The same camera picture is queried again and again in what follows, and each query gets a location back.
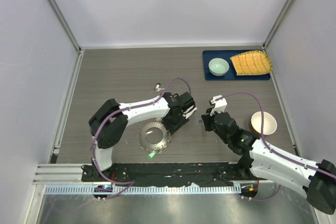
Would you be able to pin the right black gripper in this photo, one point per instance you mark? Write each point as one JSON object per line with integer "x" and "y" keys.
{"x": 207, "y": 118}

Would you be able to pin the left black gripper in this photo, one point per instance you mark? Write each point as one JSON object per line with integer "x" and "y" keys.
{"x": 173, "y": 127}

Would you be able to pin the metal disc with keyrings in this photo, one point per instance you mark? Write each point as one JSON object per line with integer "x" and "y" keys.
{"x": 158, "y": 140}

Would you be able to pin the key with green tag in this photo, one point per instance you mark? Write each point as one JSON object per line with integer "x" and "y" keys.
{"x": 152, "y": 154}

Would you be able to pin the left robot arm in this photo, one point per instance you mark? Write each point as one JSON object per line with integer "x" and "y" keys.
{"x": 162, "y": 116}

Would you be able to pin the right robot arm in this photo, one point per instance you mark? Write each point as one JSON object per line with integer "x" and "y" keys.
{"x": 312, "y": 180}

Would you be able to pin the key with black tag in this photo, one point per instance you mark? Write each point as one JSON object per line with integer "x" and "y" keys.
{"x": 158, "y": 87}

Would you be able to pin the cream bowl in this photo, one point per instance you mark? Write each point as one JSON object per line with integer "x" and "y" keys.
{"x": 270, "y": 124}

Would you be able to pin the pale green bowl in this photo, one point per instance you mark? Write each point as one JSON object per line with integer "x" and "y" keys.
{"x": 218, "y": 66}

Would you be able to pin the blue tray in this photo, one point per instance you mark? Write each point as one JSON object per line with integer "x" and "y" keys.
{"x": 208, "y": 55}

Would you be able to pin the yellow woven cloth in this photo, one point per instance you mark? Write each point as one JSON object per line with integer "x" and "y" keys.
{"x": 252, "y": 63}

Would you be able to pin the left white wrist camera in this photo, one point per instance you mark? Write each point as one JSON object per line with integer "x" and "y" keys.
{"x": 190, "y": 111}

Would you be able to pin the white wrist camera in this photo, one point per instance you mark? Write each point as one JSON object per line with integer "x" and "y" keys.
{"x": 218, "y": 104}
{"x": 190, "y": 111}

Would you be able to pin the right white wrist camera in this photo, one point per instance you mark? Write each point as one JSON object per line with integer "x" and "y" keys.
{"x": 218, "y": 104}

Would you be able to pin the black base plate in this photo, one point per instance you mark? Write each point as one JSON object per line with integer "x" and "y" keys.
{"x": 178, "y": 174}

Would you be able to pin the front aluminium frame rail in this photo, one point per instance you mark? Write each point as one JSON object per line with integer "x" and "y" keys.
{"x": 66, "y": 173}

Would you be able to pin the aluminium frame rail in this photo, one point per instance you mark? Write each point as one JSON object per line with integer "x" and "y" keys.
{"x": 279, "y": 20}
{"x": 66, "y": 173}
{"x": 71, "y": 85}

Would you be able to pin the white cable duct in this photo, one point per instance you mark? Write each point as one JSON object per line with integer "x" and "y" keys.
{"x": 109, "y": 190}

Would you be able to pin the right aluminium frame rail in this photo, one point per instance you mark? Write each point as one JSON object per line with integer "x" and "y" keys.
{"x": 279, "y": 20}

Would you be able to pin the left aluminium frame rail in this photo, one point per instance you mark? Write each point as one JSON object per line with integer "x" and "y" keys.
{"x": 71, "y": 85}

